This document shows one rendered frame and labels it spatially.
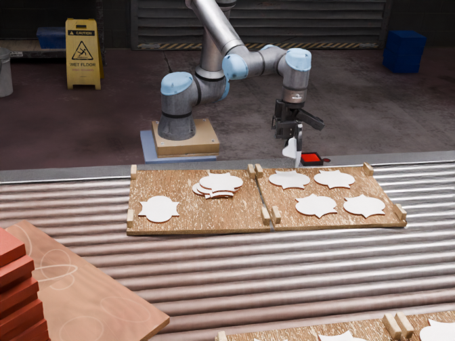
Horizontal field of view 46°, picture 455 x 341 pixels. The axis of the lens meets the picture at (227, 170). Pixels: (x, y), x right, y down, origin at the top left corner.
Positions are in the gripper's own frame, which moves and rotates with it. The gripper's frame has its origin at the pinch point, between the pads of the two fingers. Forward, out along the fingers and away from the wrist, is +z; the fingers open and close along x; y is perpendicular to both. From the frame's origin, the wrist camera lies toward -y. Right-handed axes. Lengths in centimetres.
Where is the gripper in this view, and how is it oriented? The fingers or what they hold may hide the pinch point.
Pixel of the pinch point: (292, 157)
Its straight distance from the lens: 176.4
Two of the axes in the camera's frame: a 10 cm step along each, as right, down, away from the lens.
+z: -0.6, 8.7, 4.9
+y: -9.9, 0.2, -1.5
